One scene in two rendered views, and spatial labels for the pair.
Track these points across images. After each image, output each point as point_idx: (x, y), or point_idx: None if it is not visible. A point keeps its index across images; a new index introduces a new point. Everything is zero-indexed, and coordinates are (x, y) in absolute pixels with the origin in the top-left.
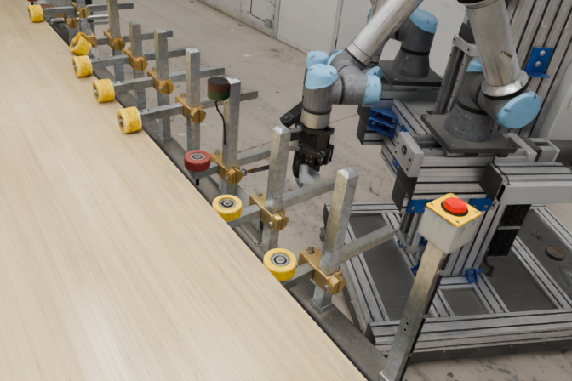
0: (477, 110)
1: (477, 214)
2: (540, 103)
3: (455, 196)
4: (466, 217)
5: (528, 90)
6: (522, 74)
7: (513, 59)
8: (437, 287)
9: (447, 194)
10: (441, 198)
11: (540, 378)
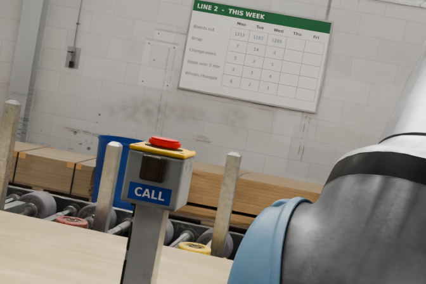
0: None
1: (134, 143)
2: (235, 257)
3: (174, 152)
4: (143, 143)
5: (316, 202)
6: (386, 142)
7: (416, 61)
8: (120, 283)
9: (186, 154)
10: (187, 152)
11: None
